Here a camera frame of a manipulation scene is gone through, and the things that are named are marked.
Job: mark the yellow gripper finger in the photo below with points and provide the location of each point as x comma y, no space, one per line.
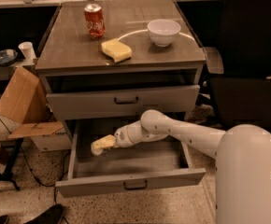
98,146

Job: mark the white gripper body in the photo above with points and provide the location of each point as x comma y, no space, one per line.
121,137

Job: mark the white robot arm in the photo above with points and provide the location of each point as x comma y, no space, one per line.
242,155

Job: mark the grey open bottom drawer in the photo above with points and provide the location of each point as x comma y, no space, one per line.
157,165

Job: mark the grey middle drawer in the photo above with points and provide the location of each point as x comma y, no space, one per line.
119,103

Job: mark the grey drawer cabinet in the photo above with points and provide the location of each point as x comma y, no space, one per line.
147,59

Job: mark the red soda can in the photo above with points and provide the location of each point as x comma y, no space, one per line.
94,20

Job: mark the yellow sponge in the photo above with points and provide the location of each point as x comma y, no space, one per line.
116,50

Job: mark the brown cardboard box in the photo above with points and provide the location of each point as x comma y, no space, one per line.
24,101

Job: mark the white bowl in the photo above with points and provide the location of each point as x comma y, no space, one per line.
163,32

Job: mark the black metal stand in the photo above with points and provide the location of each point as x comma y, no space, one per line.
8,160

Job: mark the white paper cup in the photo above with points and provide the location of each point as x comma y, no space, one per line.
27,50

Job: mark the dark round dish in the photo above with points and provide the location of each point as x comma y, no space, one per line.
8,57

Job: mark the low side shelf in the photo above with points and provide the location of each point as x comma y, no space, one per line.
7,71

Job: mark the black office chair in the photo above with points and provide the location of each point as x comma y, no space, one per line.
239,66

